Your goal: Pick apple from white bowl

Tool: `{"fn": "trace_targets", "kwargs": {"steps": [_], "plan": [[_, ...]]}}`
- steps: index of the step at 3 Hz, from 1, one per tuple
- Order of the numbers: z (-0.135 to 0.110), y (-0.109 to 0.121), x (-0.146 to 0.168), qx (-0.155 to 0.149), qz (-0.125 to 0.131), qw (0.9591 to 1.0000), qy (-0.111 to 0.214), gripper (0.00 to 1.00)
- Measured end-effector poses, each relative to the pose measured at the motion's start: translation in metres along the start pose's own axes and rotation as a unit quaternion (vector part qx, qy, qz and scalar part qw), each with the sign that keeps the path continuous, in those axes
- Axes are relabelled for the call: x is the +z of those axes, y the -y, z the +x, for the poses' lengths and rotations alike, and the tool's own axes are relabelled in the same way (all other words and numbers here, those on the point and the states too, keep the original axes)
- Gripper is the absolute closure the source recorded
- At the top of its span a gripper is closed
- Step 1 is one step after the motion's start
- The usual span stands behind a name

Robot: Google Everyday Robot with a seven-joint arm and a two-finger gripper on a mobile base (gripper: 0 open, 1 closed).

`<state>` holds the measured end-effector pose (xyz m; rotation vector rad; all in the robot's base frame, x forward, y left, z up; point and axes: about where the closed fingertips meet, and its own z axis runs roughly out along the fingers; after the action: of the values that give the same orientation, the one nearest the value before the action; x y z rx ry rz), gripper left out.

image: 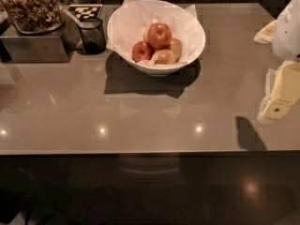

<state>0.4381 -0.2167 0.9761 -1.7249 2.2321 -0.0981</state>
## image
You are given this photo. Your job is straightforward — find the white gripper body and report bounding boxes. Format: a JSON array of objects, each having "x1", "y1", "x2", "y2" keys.
[{"x1": 272, "y1": 0, "x2": 300, "y2": 60}]

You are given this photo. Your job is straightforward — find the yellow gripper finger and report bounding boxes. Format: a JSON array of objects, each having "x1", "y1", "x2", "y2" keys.
[
  {"x1": 257, "y1": 61, "x2": 300, "y2": 123},
  {"x1": 254, "y1": 21, "x2": 276, "y2": 44}
]

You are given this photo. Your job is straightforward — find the right yellow-red apple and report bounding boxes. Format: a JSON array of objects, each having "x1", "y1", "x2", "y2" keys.
[{"x1": 169, "y1": 37, "x2": 183, "y2": 61}]

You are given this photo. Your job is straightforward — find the yellow-red apple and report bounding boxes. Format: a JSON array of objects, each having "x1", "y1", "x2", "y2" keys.
[
  {"x1": 169, "y1": 37, "x2": 183, "y2": 61},
  {"x1": 153, "y1": 50, "x2": 176, "y2": 65}
]

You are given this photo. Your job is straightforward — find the front yellow-red apple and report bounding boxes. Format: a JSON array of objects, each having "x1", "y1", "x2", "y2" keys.
[{"x1": 153, "y1": 50, "x2": 176, "y2": 65}]

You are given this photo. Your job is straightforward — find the top red apple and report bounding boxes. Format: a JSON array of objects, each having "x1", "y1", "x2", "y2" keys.
[{"x1": 147, "y1": 22, "x2": 173, "y2": 49}]

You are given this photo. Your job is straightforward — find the red apple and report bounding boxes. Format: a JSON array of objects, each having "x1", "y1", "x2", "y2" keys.
[
  {"x1": 132, "y1": 41, "x2": 154, "y2": 63},
  {"x1": 147, "y1": 22, "x2": 173, "y2": 49}
]

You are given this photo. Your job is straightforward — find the white ceramic bowl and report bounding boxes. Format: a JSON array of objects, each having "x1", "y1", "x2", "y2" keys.
[{"x1": 106, "y1": 0, "x2": 206, "y2": 77}]

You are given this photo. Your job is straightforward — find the left red apple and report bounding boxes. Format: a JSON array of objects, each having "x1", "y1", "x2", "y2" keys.
[{"x1": 132, "y1": 41, "x2": 154, "y2": 63}]

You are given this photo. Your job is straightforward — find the white paper bowl liner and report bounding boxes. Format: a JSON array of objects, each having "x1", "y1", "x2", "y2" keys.
[{"x1": 106, "y1": 0, "x2": 199, "y2": 68}]

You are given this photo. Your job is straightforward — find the black mesh cup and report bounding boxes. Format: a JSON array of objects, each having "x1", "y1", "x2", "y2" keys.
[{"x1": 78, "y1": 18, "x2": 106, "y2": 54}]

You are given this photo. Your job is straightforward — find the black white marker tag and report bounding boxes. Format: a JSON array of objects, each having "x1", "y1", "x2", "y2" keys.
[{"x1": 67, "y1": 4, "x2": 103, "y2": 21}]

